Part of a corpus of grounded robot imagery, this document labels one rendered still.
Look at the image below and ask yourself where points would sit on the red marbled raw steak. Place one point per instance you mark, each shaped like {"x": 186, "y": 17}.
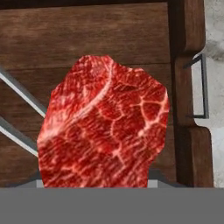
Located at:
{"x": 102, "y": 125}

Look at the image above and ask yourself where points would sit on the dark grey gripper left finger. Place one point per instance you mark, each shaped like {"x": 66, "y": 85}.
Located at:
{"x": 37, "y": 182}

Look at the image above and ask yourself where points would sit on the grey metal bar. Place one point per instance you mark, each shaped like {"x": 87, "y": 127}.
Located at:
{"x": 20, "y": 90}
{"x": 14, "y": 135}

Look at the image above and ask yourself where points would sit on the brown wooden tray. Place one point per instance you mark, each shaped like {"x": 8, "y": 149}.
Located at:
{"x": 87, "y": 35}

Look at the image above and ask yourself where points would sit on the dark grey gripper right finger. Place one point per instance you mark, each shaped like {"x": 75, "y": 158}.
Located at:
{"x": 157, "y": 180}

